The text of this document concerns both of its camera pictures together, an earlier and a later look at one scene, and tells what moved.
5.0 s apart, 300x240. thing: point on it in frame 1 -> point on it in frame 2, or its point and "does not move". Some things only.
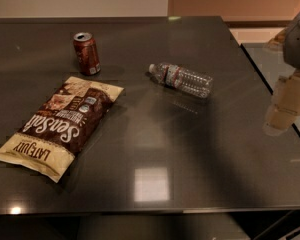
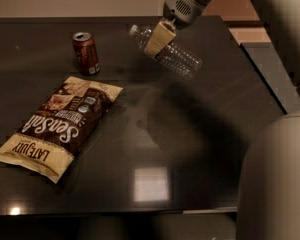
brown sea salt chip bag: [59, 128] does not move
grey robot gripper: [298, 44] -> [180, 9]
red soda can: [87, 53] does not move
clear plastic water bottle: [192, 82] -> [158, 45]
